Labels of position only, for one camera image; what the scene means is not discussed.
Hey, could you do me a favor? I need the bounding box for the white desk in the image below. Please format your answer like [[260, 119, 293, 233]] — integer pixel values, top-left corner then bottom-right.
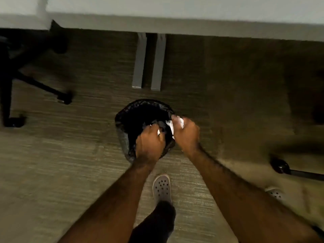
[[0, 0, 324, 43]]

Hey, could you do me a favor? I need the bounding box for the black mesh waste bin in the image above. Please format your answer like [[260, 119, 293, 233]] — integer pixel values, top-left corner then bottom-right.
[[115, 99, 178, 163]]

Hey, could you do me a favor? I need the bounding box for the person's right forearm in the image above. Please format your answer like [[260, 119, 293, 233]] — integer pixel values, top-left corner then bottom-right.
[[187, 146, 323, 243]]

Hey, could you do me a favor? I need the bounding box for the person's left forearm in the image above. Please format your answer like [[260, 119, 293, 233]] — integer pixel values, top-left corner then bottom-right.
[[58, 159, 155, 243]]

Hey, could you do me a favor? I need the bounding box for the person's left hand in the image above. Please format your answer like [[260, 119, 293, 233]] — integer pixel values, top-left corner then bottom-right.
[[135, 124, 166, 167]]

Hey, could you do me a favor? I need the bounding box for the white paper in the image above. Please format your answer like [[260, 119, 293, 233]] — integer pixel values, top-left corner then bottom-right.
[[157, 115, 185, 139]]

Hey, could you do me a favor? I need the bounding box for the person's right hand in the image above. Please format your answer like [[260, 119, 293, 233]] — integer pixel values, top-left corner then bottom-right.
[[171, 114, 201, 158]]

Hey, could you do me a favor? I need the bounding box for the grey desk leg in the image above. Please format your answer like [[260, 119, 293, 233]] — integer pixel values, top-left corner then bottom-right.
[[132, 33, 147, 89], [151, 33, 167, 91]]

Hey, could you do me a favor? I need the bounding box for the grey perforated clog shoe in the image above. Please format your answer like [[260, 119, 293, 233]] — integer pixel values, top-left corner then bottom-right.
[[153, 174, 172, 204], [264, 187, 285, 201]]

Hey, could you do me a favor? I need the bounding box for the person's dark trouser leg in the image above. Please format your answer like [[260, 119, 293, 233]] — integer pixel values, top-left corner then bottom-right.
[[129, 200, 176, 243]]

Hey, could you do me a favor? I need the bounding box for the black bin liner bag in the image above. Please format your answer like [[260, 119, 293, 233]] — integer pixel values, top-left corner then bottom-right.
[[115, 99, 177, 160]]

